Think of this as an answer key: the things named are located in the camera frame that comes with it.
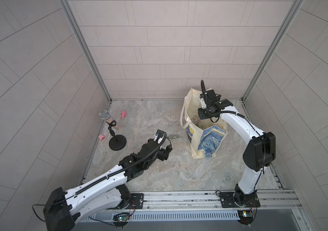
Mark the green compass set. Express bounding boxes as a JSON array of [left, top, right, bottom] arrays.
[[167, 134, 182, 141]]

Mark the cream canvas tote bag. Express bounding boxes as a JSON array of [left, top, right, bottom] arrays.
[[180, 88, 228, 159]]

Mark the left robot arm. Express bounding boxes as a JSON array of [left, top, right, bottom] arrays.
[[43, 130, 172, 231]]

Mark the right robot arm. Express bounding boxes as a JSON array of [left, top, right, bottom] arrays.
[[198, 80, 276, 208]]

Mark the black microphone stand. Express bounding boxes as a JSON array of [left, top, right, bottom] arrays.
[[107, 120, 127, 151]]

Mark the pink pig toy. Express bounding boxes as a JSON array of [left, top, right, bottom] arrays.
[[120, 110, 127, 118]]

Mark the pink eraser block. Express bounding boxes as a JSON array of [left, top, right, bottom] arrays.
[[98, 134, 105, 141]]

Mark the left circuit board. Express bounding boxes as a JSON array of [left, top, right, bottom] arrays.
[[113, 213, 130, 227]]

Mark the circuit board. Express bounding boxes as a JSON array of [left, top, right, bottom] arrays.
[[113, 213, 130, 227], [238, 210, 255, 225]]

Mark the right circuit board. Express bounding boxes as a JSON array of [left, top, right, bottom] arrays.
[[238, 210, 255, 225]]

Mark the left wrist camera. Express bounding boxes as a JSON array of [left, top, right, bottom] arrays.
[[154, 130, 167, 144]]

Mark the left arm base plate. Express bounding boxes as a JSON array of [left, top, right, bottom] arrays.
[[124, 193, 144, 209]]

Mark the aluminium front rail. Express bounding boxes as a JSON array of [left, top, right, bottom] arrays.
[[77, 190, 310, 231]]

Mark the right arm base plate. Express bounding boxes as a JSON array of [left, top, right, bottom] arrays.
[[216, 191, 260, 208]]

